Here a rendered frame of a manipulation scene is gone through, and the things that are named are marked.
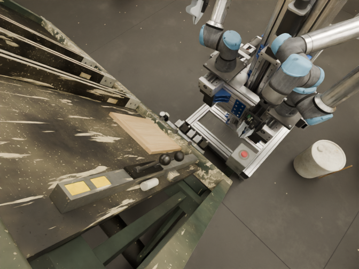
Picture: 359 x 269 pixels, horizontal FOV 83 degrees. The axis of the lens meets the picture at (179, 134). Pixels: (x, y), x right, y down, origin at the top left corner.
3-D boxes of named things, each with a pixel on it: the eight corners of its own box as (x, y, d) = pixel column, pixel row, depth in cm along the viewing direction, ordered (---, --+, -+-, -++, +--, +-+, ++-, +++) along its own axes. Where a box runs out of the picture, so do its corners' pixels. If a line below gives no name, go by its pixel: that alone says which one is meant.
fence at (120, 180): (194, 163, 130) (198, 158, 129) (61, 214, 41) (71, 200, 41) (188, 158, 132) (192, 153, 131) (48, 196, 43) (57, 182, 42)
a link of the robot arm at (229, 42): (233, 62, 131) (238, 45, 119) (213, 55, 134) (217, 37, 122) (240, 50, 136) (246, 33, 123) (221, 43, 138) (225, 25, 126)
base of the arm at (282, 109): (282, 93, 133) (289, 82, 124) (302, 107, 129) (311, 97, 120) (268, 107, 129) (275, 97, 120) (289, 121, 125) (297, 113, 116)
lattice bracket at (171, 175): (176, 179, 92) (180, 174, 91) (169, 182, 85) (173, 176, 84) (169, 173, 93) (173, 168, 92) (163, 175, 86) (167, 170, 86)
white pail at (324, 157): (327, 167, 219) (363, 152, 176) (312, 187, 210) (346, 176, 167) (301, 147, 228) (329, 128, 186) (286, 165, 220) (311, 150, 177)
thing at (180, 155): (156, 170, 78) (187, 159, 74) (151, 172, 75) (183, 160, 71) (153, 161, 79) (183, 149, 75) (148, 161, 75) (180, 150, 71)
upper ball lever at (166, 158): (139, 175, 67) (174, 163, 63) (132, 177, 64) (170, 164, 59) (135, 164, 68) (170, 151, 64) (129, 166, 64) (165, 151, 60)
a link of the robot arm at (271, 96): (272, 80, 72) (292, 94, 70) (264, 91, 76) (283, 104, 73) (265, 84, 67) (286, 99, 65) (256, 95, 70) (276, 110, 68)
